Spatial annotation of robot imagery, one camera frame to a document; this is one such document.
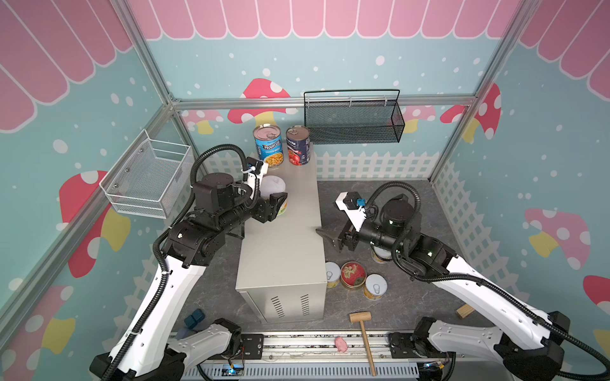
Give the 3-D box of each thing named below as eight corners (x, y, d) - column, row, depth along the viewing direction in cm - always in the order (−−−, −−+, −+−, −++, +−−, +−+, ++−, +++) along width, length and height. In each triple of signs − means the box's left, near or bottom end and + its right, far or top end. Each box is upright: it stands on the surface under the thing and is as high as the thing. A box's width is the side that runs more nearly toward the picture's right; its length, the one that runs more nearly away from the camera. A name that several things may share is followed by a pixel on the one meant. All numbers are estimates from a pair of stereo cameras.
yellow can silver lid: (364, 300, 85) (368, 294, 80) (362, 280, 90) (364, 273, 85) (385, 300, 85) (390, 294, 80) (381, 280, 90) (385, 273, 85)
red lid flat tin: (341, 289, 88) (342, 285, 84) (339, 266, 94) (340, 261, 90) (366, 289, 88) (368, 285, 84) (362, 266, 94) (364, 261, 90)
